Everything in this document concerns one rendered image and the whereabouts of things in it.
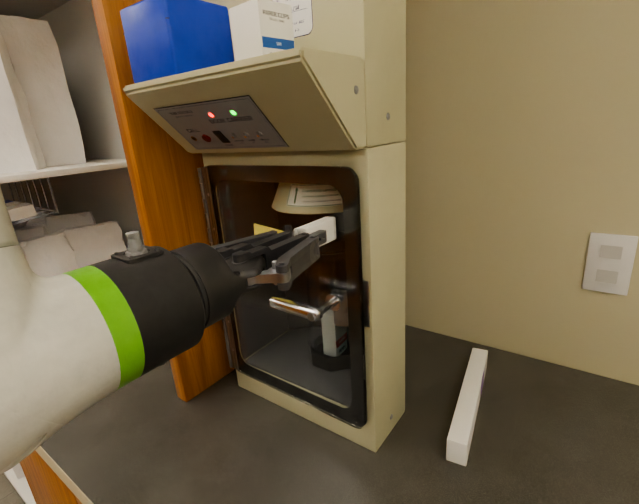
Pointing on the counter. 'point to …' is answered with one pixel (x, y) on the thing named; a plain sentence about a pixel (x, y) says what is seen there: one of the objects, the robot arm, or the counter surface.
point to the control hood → (274, 97)
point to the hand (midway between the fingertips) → (316, 234)
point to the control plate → (246, 119)
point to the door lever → (305, 307)
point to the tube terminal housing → (372, 153)
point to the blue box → (175, 37)
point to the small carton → (261, 28)
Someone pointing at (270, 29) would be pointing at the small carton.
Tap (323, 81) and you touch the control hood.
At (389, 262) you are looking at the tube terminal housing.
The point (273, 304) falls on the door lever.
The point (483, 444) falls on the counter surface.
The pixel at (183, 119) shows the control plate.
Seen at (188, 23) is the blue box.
